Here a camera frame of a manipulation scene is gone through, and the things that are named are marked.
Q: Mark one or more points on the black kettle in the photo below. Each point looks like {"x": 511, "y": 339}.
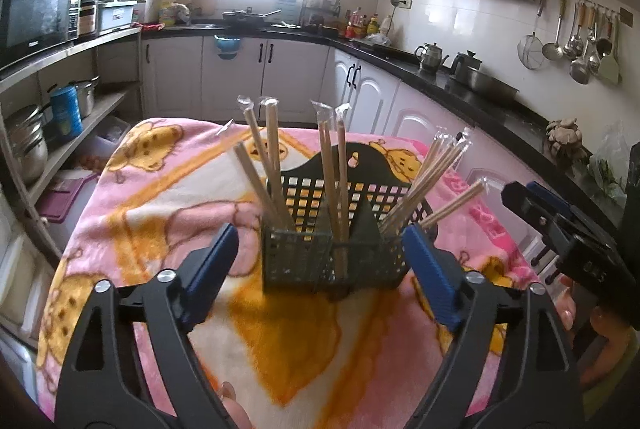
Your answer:
{"x": 465, "y": 64}

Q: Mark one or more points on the blue hanging bin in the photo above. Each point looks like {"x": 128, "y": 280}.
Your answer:
{"x": 227, "y": 48}

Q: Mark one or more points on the person's right hand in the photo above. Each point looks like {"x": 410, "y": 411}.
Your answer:
{"x": 610, "y": 344}

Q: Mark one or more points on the purple lidded box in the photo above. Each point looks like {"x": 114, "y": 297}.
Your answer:
{"x": 67, "y": 196}

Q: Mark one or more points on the plastic bag of greens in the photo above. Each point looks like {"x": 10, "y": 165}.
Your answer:
{"x": 607, "y": 164}

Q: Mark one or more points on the dark green perforated utensil basket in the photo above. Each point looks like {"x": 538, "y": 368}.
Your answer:
{"x": 310, "y": 269}

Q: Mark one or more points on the steel kettle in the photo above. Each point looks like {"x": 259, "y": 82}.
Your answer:
{"x": 430, "y": 56}

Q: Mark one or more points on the pile of chopsticks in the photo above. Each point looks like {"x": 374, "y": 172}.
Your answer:
{"x": 272, "y": 149}

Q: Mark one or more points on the pink printed blanket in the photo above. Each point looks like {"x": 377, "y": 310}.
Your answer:
{"x": 150, "y": 219}

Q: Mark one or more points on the black kitchen countertop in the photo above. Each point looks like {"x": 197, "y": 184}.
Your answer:
{"x": 500, "y": 109}

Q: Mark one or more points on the row of hanging kitchen utensils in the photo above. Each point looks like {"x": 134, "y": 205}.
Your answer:
{"x": 580, "y": 64}

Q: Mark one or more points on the white lower cabinets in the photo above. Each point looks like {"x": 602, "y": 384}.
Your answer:
{"x": 175, "y": 74}

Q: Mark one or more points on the person's left hand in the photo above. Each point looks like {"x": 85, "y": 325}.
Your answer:
{"x": 237, "y": 411}

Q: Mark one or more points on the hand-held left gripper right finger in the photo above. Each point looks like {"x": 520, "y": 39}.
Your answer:
{"x": 430, "y": 274}

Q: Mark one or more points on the grey storage box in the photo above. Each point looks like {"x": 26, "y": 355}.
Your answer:
{"x": 117, "y": 18}

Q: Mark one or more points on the blue canister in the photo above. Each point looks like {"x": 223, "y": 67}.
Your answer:
{"x": 66, "y": 111}

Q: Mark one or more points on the black frying pan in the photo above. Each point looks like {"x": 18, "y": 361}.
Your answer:
{"x": 247, "y": 16}

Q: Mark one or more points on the black microwave oven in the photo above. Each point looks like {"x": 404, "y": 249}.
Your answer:
{"x": 35, "y": 14}

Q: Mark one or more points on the bunch of garlic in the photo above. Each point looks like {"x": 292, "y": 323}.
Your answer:
{"x": 564, "y": 141}

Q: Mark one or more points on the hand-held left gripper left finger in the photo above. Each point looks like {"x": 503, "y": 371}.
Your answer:
{"x": 212, "y": 269}

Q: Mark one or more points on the black countertop appliance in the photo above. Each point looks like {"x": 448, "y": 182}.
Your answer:
{"x": 630, "y": 194}

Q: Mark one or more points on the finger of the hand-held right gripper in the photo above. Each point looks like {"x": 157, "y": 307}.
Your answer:
{"x": 530, "y": 209}
{"x": 555, "y": 201}

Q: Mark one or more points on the metal shelf rack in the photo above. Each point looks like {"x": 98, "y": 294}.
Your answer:
{"x": 75, "y": 46}

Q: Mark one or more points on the stack of steel pots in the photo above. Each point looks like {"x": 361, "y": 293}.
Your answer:
{"x": 27, "y": 144}

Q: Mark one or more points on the small steel pot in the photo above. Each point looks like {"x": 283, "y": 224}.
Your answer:
{"x": 86, "y": 98}

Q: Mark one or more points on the group of condiment bottles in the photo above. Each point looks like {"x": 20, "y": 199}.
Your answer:
{"x": 362, "y": 24}

